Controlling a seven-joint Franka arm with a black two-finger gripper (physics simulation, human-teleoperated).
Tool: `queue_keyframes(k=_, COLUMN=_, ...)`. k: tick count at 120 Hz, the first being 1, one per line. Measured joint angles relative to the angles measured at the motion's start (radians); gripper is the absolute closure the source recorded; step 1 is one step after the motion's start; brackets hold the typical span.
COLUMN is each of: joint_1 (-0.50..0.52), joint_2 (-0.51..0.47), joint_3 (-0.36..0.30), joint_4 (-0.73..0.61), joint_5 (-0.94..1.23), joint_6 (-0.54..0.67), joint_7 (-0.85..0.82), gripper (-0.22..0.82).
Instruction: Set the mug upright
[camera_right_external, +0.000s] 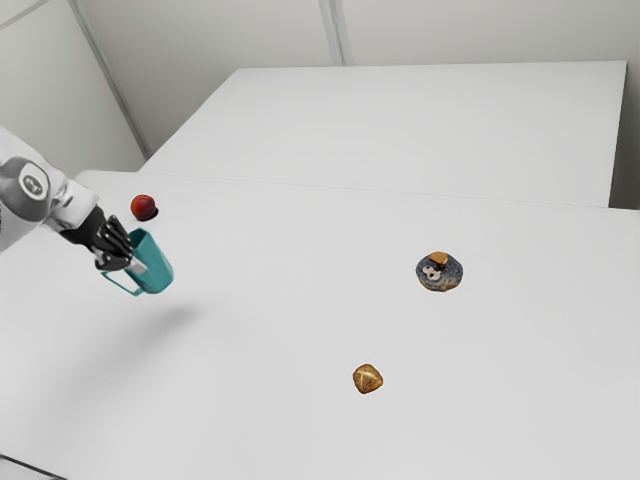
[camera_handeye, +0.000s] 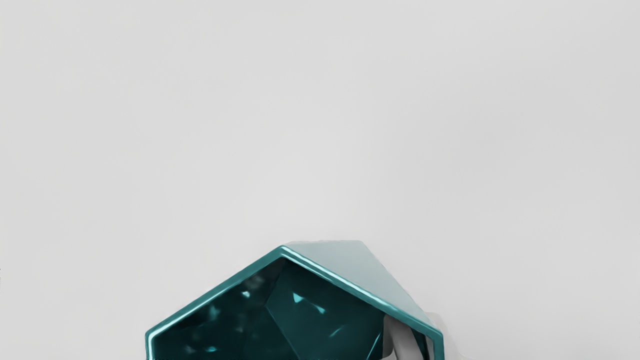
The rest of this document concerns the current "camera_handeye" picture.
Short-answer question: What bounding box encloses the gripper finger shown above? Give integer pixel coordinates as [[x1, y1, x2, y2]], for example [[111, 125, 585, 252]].
[[382, 316, 427, 360]]

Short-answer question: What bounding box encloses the teal faceted mug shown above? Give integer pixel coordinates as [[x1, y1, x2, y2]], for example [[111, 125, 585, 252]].
[[145, 240, 445, 360]]

